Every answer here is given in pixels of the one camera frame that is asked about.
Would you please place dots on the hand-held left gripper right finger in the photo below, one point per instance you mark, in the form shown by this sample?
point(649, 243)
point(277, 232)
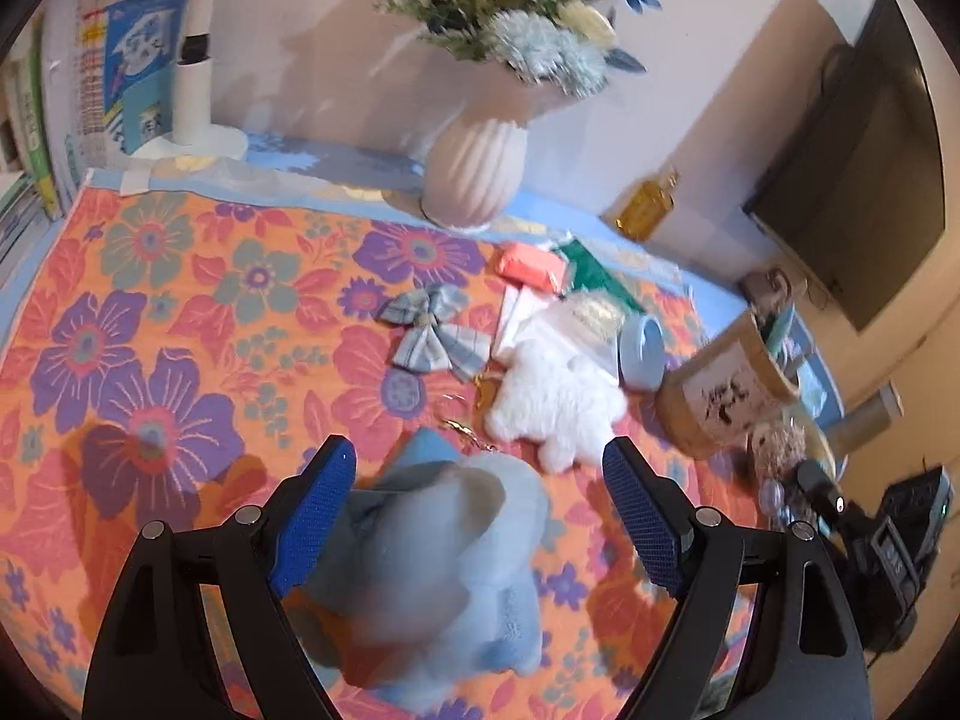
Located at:
point(641, 517)

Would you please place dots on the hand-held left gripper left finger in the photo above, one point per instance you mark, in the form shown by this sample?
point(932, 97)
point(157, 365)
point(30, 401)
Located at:
point(315, 517)

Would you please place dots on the light blue plush toy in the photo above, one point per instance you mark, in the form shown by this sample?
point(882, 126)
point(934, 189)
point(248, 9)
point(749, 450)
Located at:
point(442, 555)

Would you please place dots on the white plush toy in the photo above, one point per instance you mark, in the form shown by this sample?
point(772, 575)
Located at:
point(555, 397)

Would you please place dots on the pink soft packet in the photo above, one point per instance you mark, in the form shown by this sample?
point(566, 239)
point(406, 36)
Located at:
point(529, 266)

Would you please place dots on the wooden pen holder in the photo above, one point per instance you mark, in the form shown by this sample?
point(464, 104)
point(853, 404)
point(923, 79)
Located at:
point(712, 397)

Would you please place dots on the tan fluffy plush toy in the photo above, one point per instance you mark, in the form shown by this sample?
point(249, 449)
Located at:
point(780, 450)

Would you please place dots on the light blue cup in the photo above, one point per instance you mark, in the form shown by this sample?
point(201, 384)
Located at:
point(641, 352)

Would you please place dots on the plaid fabric bow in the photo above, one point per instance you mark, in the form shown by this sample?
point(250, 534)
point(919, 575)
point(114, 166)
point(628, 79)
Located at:
point(435, 330)

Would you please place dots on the orange floral cloth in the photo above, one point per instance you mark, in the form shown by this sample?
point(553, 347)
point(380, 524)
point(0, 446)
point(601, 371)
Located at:
point(187, 330)

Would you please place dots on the bunch of pens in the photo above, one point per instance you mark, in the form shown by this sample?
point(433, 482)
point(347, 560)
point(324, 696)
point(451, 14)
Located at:
point(780, 337)

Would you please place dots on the white folded cloth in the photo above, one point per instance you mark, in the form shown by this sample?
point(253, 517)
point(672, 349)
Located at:
point(525, 319)

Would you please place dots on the green packet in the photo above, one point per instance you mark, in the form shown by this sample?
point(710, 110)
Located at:
point(596, 270)

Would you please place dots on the amber glass bottle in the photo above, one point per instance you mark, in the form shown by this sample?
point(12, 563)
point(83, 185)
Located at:
point(646, 206)

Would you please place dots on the white ribbed vase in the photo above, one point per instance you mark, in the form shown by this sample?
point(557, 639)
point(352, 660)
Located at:
point(472, 165)

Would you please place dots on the white lamp base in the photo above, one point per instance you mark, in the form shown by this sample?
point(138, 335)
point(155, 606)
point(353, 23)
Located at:
point(196, 90)

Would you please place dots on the row of books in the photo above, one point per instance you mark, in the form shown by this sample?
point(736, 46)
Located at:
point(34, 135)

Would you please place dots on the blue and white flower bouquet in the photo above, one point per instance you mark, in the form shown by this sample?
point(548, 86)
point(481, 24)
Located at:
point(525, 22)

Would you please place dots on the white cylindrical post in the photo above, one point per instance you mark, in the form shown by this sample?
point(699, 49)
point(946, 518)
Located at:
point(866, 420)

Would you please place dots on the black wall television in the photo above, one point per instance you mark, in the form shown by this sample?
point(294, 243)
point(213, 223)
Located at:
point(862, 180)

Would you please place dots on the blue wall poster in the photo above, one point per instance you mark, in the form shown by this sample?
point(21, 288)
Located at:
point(146, 67)

